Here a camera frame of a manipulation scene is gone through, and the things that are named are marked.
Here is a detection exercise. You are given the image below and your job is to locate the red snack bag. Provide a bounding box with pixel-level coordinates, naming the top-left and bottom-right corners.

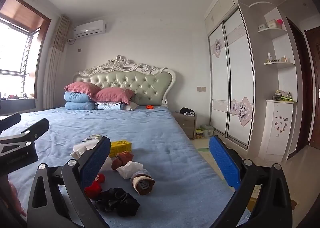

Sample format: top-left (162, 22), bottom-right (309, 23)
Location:
top-left (84, 173), bottom-right (105, 199)

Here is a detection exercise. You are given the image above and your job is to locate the white plastic wrapper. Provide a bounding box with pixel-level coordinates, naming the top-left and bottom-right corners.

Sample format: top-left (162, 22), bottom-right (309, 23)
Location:
top-left (70, 139), bottom-right (99, 160)

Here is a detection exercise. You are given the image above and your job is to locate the black cloth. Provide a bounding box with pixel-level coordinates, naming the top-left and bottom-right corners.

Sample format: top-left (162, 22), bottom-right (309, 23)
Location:
top-left (180, 107), bottom-right (195, 117)
top-left (93, 188), bottom-right (140, 217)

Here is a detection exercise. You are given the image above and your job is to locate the white tissue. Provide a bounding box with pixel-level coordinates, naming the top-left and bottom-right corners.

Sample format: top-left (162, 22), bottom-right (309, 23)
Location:
top-left (117, 161), bottom-right (144, 179)

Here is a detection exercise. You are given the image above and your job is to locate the dark red brown sock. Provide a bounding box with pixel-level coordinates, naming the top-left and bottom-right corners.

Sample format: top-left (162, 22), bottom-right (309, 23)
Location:
top-left (111, 151), bottom-right (133, 170)

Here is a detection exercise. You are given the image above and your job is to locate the yellow drink carton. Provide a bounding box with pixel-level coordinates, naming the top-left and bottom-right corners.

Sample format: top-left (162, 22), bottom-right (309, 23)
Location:
top-left (109, 140), bottom-right (132, 158)

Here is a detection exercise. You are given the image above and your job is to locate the blue brown sock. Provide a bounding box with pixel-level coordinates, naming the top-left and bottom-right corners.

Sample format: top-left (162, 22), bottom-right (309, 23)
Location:
top-left (130, 169), bottom-right (155, 195)

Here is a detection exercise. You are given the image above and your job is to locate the white blue milk carton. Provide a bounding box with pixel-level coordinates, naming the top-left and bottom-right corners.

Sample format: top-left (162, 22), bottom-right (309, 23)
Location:
top-left (81, 134), bottom-right (102, 143)

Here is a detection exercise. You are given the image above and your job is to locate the person's left hand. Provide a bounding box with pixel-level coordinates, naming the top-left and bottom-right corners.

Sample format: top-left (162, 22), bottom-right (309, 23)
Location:
top-left (9, 182), bottom-right (27, 217)

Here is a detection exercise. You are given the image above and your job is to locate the upper blue folded quilt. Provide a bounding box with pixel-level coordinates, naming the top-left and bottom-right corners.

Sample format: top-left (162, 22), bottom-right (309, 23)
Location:
top-left (64, 92), bottom-right (92, 103)

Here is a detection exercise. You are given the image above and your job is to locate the blue folded quilt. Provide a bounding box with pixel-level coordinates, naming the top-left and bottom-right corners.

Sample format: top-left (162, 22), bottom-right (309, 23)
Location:
top-left (64, 92), bottom-right (92, 103)
top-left (65, 101), bottom-right (95, 110)

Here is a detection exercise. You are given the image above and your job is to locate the lower blue folded quilt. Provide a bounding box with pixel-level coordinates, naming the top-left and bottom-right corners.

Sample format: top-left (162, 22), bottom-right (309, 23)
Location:
top-left (65, 101), bottom-right (95, 110)

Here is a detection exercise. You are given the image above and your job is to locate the left pink pillow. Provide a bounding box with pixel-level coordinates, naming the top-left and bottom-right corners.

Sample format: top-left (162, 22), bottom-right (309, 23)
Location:
top-left (65, 82), bottom-right (101, 98)

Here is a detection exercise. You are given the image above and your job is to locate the pink pillow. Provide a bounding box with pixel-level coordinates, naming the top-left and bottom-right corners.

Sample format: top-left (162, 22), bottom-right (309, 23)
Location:
top-left (65, 82), bottom-right (101, 98)
top-left (92, 87), bottom-right (135, 104)

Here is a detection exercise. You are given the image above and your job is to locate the beige striped curtain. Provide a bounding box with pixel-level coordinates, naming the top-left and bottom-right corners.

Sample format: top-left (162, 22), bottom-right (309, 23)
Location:
top-left (43, 15), bottom-right (71, 110)

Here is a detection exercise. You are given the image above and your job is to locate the white corner shelf cabinet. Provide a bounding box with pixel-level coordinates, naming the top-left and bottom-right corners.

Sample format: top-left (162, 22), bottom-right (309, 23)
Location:
top-left (237, 0), bottom-right (313, 163)

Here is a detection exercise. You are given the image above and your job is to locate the patterned folded blanket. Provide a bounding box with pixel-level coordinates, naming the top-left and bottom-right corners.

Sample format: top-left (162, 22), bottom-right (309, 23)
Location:
top-left (95, 102), bottom-right (138, 111)

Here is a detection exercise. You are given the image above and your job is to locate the right pink pillow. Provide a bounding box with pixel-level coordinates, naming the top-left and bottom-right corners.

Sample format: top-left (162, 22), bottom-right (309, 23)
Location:
top-left (92, 87), bottom-right (135, 104)

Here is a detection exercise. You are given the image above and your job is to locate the cartoon tree play mat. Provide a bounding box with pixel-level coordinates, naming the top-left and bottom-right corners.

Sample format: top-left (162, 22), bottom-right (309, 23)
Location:
top-left (191, 138), bottom-right (261, 212)

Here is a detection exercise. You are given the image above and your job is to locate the green white storage box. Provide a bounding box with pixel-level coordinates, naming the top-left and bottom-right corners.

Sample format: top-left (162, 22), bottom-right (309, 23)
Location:
top-left (200, 125), bottom-right (214, 137)

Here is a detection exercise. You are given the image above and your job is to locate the bed with blue sheet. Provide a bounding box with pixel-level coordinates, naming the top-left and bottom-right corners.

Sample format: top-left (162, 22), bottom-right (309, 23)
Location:
top-left (0, 104), bottom-right (252, 228)

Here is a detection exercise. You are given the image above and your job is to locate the toy on cabinet top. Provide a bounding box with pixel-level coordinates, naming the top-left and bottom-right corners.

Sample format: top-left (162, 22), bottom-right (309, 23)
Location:
top-left (272, 90), bottom-right (293, 101)

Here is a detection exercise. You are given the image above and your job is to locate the grey bedside nightstand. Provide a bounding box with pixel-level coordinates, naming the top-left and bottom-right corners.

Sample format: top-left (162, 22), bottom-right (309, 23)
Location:
top-left (172, 112), bottom-right (196, 139)

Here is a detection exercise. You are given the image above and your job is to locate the small orange object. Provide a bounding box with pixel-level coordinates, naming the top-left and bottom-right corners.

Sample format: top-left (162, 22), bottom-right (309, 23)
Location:
top-left (146, 105), bottom-right (154, 110)

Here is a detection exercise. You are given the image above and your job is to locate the white sliding door wardrobe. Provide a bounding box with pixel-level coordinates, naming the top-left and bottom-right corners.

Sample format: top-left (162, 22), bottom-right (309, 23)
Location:
top-left (204, 0), bottom-right (255, 149)

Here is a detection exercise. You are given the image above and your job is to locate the black cloth on nightstand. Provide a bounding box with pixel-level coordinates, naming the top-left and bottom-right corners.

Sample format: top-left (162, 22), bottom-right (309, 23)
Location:
top-left (180, 107), bottom-right (195, 117)

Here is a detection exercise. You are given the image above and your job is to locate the green tufted ornate headboard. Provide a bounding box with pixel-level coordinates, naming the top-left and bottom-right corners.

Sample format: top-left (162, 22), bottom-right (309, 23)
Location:
top-left (73, 55), bottom-right (176, 106)

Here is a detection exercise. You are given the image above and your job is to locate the brown wooden door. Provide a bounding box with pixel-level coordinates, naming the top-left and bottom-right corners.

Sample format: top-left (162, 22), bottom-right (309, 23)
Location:
top-left (305, 26), bottom-right (319, 150)

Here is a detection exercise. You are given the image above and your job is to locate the window with brown frame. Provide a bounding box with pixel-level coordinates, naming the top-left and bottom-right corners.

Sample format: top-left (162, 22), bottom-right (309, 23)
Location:
top-left (1, 0), bottom-right (51, 100)

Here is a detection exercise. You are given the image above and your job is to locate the white wall air conditioner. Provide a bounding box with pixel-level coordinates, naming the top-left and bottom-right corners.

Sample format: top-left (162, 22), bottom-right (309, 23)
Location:
top-left (73, 20), bottom-right (106, 39)

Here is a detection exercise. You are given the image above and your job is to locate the wall socket plate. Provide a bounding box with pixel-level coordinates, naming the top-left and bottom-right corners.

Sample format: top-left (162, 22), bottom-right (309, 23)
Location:
top-left (196, 86), bottom-right (206, 92)

